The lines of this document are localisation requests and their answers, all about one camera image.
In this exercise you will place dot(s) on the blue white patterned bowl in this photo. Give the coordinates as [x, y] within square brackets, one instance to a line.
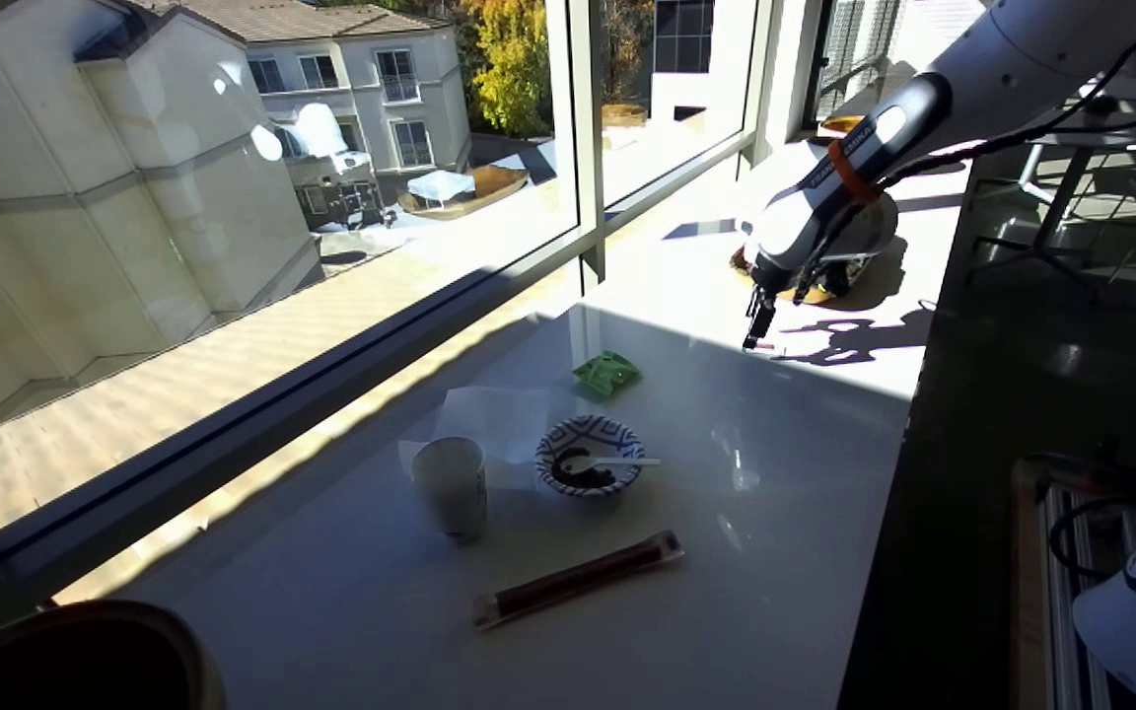
[589, 477]

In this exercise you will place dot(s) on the brown chopsticks in clear wrapper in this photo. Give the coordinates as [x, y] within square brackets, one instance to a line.
[580, 577]

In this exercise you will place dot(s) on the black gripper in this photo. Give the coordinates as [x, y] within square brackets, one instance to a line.
[780, 273]

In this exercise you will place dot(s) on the grey window frame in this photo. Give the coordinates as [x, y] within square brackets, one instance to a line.
[333, 378]

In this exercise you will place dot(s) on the large white apartment building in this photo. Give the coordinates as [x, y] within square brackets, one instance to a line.
[96, 197]

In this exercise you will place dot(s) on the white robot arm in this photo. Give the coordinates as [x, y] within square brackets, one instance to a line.
[1027, 51]

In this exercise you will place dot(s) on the green packet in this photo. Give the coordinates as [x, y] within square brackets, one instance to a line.
[610, 374]

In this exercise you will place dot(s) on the metal rack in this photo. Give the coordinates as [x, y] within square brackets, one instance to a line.
[1036, 594]

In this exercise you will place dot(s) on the black tripod stand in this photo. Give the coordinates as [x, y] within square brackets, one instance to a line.
[1066, 190]

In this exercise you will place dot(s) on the patterned white paper cup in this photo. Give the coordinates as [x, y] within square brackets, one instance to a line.
[452, 491]

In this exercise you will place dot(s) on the brown cardboard box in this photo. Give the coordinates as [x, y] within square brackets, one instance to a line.
[857, 251]

